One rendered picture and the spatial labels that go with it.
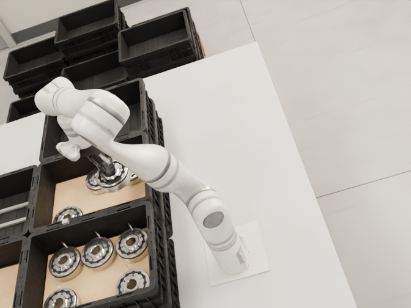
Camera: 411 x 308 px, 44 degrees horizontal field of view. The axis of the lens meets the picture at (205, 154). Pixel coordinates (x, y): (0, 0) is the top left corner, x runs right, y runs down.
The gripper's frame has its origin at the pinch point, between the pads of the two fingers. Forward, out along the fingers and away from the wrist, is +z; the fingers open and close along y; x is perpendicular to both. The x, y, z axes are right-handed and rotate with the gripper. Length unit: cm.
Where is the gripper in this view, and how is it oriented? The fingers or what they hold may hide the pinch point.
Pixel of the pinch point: (106, 170)
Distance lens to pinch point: 155.7
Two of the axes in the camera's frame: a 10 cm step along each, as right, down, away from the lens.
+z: 2.9, 6.4, 7.1
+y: -7.0, -3.6, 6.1
